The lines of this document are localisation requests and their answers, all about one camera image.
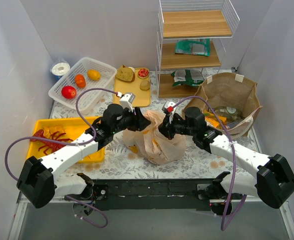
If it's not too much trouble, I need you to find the orange mango gummy packet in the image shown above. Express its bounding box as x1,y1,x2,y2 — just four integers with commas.
203,110,221,129

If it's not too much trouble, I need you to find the peach plastic grocery bag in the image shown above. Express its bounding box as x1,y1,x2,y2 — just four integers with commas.
122,110,186,165

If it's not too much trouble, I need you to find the silver drink can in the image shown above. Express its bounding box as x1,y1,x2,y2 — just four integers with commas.
225,119,242,130

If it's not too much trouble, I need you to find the clear glass bottle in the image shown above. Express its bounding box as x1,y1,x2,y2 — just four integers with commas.
214,106,241,121

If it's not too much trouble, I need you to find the brown burlap tote bag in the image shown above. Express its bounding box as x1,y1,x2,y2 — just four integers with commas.
194,72,262,139

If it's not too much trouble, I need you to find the teal snack packet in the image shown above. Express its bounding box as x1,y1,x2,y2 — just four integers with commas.
174,38,210,57

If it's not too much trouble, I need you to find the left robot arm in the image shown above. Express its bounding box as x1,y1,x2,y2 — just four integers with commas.
17,103,151,209

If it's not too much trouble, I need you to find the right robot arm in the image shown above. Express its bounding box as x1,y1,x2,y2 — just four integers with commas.
158,106,294,209

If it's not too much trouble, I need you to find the yellow bread tray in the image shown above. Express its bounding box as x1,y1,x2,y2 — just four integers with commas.
114,67,151,107

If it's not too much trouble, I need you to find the white plastic basket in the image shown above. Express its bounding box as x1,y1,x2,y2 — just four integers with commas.
48,57,117,110

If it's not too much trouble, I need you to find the small bread roll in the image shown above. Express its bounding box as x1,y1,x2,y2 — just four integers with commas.
140,79,151,91

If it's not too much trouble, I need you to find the yellow vegetable tray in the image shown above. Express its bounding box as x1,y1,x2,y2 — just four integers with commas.
26,116,106,164

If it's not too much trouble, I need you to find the floral table mat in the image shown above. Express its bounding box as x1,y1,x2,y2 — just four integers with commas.
49,71,261,179

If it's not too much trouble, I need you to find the green white snack packet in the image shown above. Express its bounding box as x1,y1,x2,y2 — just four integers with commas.
171,69,204,87

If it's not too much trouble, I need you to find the round bread loaf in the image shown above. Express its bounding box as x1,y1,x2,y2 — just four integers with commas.
115,65,135,83

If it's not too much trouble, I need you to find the yellow mango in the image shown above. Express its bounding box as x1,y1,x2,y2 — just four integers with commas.
87,69,101,81

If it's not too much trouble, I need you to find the small orange pumpkin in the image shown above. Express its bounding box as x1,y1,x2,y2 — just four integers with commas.
75,74,86,89

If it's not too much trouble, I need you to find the red toy lobster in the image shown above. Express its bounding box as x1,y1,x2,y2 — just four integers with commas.
30,126,73,156

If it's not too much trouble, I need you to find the white tape roll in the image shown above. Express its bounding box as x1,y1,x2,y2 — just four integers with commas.
51,62,71,80

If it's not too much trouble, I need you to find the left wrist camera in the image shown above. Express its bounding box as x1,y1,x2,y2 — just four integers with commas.
116,91,135,112

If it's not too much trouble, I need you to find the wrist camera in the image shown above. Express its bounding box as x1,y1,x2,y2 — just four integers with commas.
116,91,135,112
162,101,176,123

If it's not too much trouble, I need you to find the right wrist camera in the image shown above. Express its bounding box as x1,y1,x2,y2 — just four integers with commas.
162,101,176,123

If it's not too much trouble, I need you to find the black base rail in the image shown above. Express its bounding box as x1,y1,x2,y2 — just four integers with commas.
19,174,287,213

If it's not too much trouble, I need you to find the white wire shelf rack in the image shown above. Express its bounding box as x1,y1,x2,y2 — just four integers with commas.
156,0,240,99

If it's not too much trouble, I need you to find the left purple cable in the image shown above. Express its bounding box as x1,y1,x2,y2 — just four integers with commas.
4,87,124,229

